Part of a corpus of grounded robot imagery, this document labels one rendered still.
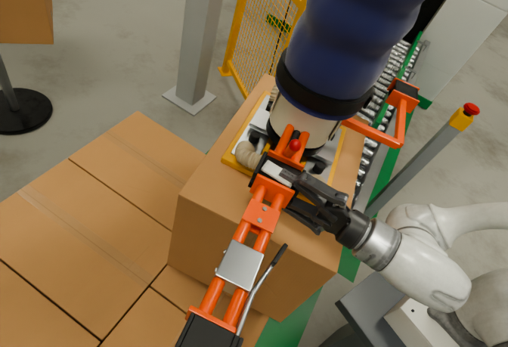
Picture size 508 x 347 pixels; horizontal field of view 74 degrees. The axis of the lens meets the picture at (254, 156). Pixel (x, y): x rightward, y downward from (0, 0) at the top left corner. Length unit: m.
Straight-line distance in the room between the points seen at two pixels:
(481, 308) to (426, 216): 0.37
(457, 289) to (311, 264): 0.28
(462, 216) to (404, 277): 0.22
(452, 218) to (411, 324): 0.43
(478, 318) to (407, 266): 0.47
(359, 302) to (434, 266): 0.53
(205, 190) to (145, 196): 0.63
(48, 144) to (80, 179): 0.89
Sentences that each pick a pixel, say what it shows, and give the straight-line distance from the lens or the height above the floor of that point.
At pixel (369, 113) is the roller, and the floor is 0.54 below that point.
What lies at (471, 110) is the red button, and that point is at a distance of 1.74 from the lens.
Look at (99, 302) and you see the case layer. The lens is 1.25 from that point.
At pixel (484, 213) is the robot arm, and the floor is 1.28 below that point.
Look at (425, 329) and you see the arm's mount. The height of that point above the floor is 0.85.
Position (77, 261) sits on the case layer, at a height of 0.54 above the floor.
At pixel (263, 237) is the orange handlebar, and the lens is 0.61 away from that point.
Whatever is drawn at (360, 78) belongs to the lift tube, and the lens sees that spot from 0.72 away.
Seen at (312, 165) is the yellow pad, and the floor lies 1.09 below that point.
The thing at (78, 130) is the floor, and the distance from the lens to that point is 2.39.
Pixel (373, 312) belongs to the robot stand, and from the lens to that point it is 1.21.
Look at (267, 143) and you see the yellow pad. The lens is 0.92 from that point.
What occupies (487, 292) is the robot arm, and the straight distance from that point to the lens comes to 1.10.
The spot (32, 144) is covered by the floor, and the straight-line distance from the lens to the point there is 2.36.
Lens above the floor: 1.73
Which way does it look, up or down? 47 degrees down
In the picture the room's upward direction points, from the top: 22 degrees clockwise
